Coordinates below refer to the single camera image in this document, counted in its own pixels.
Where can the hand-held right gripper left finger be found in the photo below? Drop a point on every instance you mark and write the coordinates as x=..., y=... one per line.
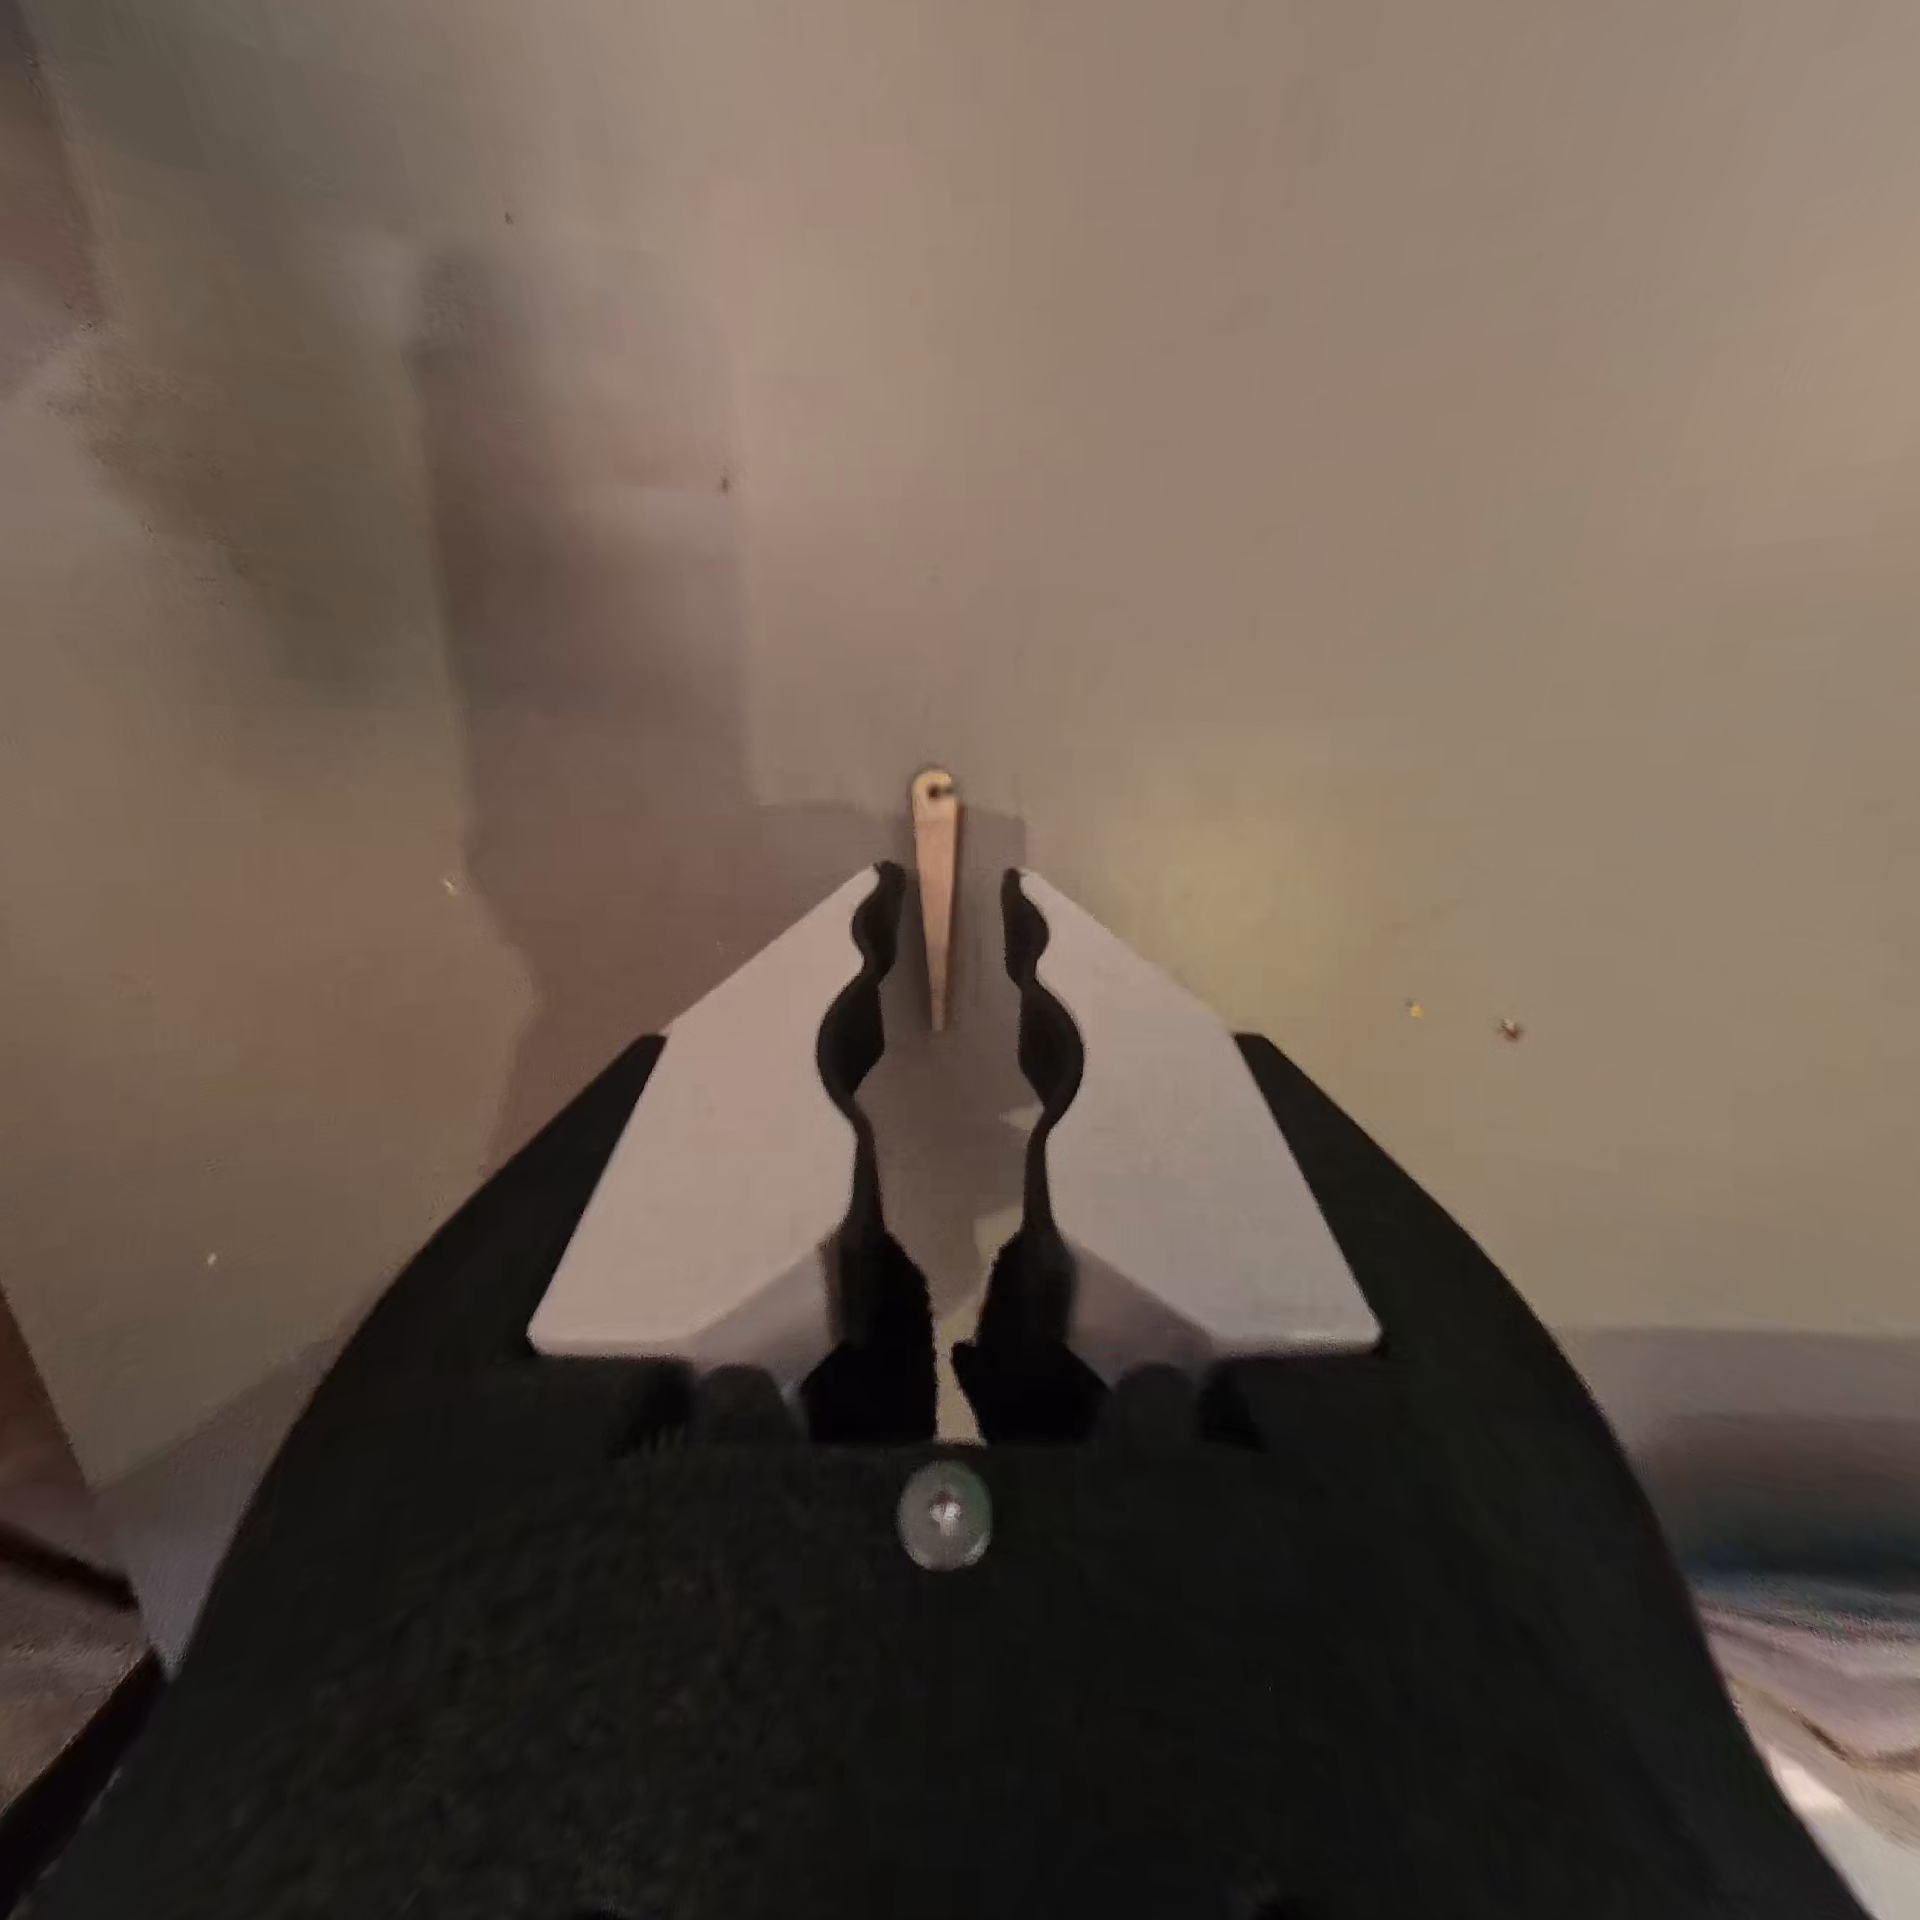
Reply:
x=707, y=1186

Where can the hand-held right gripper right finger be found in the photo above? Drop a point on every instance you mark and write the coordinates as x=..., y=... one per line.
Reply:
x=1186, y=1186

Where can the tapered wooden model stick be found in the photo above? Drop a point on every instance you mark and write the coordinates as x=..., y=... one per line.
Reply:
x=937, y=900

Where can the grey patterned cloth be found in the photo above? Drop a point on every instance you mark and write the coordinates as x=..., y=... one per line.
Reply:
x=1801, y=1574

